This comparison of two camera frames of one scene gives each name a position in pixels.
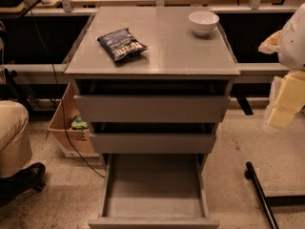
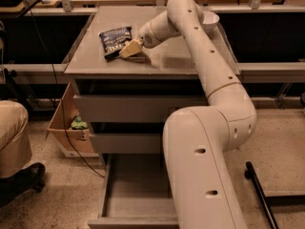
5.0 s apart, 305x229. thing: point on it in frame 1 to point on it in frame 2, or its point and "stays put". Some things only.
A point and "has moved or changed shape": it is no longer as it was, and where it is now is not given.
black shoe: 30,178 stays put
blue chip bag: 121,45 has moved or changed shape
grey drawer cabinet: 157,111 stays put
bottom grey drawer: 154,191 stays put
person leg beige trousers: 15,138 stays put
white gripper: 293,45 to 147,35
